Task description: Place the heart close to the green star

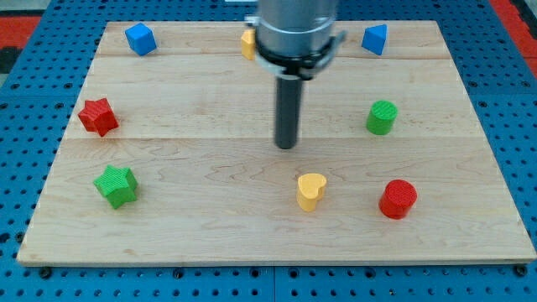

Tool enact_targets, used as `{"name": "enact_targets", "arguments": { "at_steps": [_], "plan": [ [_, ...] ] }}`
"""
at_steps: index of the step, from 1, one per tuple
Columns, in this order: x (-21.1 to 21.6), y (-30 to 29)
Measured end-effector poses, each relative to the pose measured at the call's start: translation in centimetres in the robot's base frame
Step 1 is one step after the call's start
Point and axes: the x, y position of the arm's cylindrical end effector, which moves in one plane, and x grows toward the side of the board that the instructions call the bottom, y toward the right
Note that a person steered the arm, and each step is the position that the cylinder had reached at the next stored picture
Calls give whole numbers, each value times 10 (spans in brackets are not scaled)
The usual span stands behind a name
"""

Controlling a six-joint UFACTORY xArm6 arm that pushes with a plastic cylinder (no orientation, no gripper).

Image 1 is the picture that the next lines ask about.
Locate yellow heart block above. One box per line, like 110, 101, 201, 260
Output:
296, 173, 327, 212

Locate light wooden board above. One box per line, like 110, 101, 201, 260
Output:
18, 21, 536, 268

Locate blue triangular prism block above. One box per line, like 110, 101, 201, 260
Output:
362, 24, 388, 55

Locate green star block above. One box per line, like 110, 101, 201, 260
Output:
93, 165, 138, 210

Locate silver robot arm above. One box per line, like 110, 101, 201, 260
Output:
245, 0, 347, 81

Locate red cylinder block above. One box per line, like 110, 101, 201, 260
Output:
378, 180, 418, 220

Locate red star block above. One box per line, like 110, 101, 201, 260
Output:
77, 97, 119, 137

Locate green cylinder block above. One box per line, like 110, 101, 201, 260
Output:
366, 100, 399, 135

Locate yellow block behind arm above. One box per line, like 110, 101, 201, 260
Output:
241, 29, 256, 60

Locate blue cube block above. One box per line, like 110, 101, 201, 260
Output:
125, 23, 157, 56

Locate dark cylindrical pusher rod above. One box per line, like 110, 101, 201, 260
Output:
274, 78, 303, 149

